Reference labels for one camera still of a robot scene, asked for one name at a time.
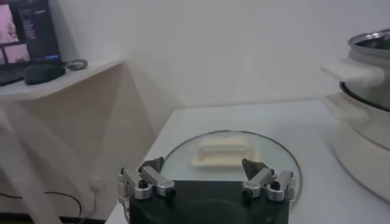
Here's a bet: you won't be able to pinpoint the black floor cable loop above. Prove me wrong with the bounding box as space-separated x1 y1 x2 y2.
0 191 83 220

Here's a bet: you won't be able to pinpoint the round dark grey puck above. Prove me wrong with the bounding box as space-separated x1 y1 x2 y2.
65 59 88 71

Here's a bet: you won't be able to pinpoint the white side table with laptop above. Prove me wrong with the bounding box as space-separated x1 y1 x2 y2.
0 58 124 224

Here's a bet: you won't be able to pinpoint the black computer mouse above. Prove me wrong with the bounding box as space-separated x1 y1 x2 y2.
23 63 66 85

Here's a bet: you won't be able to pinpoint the steel steamer basket white handles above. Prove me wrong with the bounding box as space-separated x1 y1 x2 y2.
319 28 390 112

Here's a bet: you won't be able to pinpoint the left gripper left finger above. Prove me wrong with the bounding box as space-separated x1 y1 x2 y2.
118 156 176 220

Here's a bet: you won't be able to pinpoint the glass lid with white handle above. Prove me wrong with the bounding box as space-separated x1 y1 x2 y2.
160 130 302 211

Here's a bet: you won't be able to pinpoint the white electric cooker base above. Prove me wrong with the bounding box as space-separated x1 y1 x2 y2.
322 91 390 204

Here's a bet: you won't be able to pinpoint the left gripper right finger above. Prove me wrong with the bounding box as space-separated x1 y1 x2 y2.
241 158 296 202

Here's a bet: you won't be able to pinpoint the black laptop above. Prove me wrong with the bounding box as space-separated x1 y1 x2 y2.
0 0 62 86

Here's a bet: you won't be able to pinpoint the white wall outlet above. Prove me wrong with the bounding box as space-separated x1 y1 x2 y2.
88 176 106 194

